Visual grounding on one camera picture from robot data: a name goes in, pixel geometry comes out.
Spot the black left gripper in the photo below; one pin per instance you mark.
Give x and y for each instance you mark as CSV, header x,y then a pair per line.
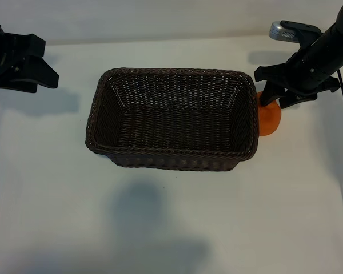
x,y
8,51

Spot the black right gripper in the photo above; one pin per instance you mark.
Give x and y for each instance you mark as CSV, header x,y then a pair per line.
x,y
311,68

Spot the orange with knobbed top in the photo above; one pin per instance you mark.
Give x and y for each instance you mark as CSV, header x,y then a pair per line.
x,y
270,122

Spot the dark brown wicker basket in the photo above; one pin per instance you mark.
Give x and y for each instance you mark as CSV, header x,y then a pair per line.
x,y
174,125

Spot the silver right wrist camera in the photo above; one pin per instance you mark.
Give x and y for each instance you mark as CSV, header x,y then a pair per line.
x,y
277,31

